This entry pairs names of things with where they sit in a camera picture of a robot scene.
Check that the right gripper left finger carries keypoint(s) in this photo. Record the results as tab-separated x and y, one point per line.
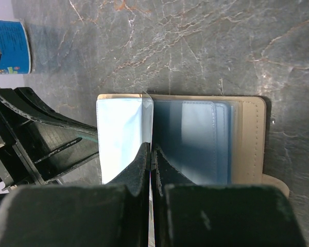
114	214

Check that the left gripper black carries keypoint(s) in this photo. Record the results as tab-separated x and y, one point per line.
37	144

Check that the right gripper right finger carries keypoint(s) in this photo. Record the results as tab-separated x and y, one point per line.
186	214

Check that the beige leather card holder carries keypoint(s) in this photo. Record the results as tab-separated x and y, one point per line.
209	139

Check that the toilet paper roll blue wrapper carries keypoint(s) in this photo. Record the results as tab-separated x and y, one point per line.
14	48

